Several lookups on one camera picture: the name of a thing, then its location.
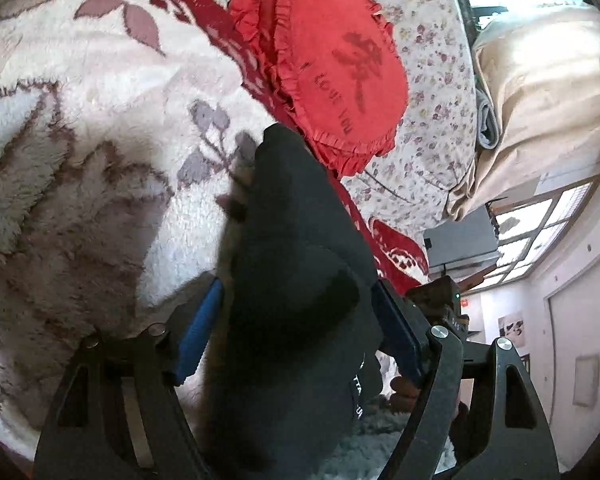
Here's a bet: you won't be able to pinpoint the black pants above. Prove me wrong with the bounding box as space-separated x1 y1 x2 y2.
204 125 382 479

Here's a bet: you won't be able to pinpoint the person's hand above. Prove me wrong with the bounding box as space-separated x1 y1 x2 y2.
389 376 420 413

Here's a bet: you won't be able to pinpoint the grey box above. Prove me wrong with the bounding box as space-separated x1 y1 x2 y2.
424 206 500 274

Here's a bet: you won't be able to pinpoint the floral white quilt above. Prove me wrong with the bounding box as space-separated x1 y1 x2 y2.
343 0 477 236

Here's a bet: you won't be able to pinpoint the light blue fluffy rug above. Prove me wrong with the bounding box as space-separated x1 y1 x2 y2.
324 393 456 480

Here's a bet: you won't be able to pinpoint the red round ruffled cushion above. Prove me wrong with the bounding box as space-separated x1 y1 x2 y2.
227 0 408 177

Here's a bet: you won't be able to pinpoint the beige curtain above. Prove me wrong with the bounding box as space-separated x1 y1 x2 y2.
445 6 600 220

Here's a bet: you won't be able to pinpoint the red white plush blanket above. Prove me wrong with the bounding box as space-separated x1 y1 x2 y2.
0 0 432 466

